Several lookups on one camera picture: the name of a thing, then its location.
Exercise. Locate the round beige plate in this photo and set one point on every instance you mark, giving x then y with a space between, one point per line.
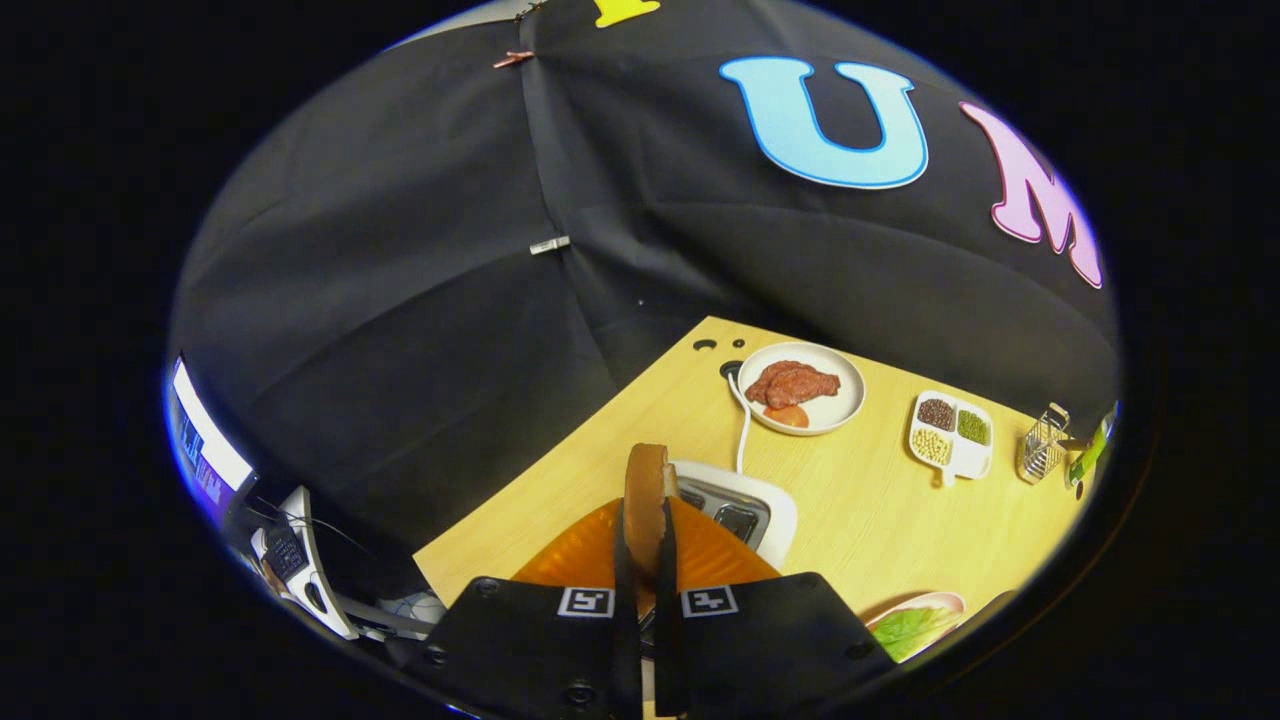
846 400

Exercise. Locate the white divided dish with beans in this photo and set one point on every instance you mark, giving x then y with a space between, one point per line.
968 462

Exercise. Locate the green label plastic bottle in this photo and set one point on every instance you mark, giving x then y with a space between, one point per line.
1090 452

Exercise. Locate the toasted bread slice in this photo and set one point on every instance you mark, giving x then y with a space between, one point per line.
645 500

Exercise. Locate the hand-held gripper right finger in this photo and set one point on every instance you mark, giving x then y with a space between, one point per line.
668 570

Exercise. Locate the green lettuce leaf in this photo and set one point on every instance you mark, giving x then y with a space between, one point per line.
910 630

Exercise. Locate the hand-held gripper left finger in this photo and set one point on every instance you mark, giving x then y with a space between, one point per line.
627 570

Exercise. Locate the black backdrop cloth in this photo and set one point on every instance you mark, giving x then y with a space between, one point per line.
400 300

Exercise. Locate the white clip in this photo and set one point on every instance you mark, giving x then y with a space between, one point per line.
549 245

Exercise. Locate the white toaster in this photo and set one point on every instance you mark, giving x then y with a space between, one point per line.
782 500

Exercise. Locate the brown steak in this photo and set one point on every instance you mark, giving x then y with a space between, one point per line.
790 384

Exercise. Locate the computer monitor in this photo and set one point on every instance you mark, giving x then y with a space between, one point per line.
205 440

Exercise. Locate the white stand with keyboard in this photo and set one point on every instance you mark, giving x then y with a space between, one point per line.
300 570

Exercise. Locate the orange tomato slice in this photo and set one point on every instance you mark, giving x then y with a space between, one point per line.
788 416

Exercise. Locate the pink round plate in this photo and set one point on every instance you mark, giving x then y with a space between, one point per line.
942 599

